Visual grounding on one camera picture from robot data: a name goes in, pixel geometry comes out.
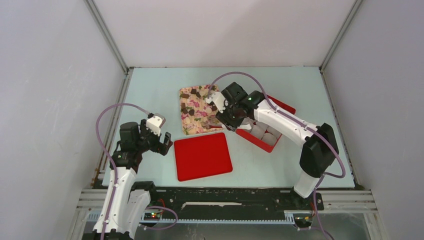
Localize floral tray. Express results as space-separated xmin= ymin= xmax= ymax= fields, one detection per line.
xmin=179 ymin=84 xmax=222 ymax=136

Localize red box lid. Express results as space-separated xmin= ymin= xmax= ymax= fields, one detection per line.
xmin=173 ymin=132 xmax=233 ymax=182

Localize metal tongs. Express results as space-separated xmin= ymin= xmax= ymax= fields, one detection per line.
xmin=200 ymin=121 xmax=254 ymax=130

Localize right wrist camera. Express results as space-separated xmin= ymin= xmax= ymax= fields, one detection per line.
xmin=205 ymin=91 xmax=227 ymax=113

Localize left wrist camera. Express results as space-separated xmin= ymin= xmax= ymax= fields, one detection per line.
xmin=145 ymin=113 xmax=166 ymax=137

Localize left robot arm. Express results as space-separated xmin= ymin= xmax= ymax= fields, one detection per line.
xmin=82 ymin=114 xmax=173 ymax=240

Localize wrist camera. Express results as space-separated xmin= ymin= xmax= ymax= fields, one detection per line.
xmin=205 ymin=91 xmax=227 ymax=113
xmin=145 ymin=113 xmax=166 ymax=137

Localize purple cable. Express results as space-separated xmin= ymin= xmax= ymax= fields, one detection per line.
xmin=206 ymin=71 xmax=347 ymax=240
xmin=95 ymin=102 xmax=180 ymax=240

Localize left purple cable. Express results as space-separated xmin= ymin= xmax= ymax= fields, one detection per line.
xmin=95 ymin=102 xmax=180 ymax=240

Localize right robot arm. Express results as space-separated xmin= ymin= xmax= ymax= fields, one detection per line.
xmin=206 ymin=82 xmax=339 ymax=209

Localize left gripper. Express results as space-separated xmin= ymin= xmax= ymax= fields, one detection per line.
xmin=135 ymin=119 xmax=172 ymax=156

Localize red chocolate box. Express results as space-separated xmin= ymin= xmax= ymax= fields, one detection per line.
xmin=235 ymin=95 xmax=297 ymax=154

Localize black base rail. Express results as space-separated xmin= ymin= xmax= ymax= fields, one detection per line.
xmin=148 ymin=187 xmax=324 ymax=222

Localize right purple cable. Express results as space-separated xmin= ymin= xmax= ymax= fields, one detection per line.
xmin=206 ymin=71 xmax=347 ymax=240

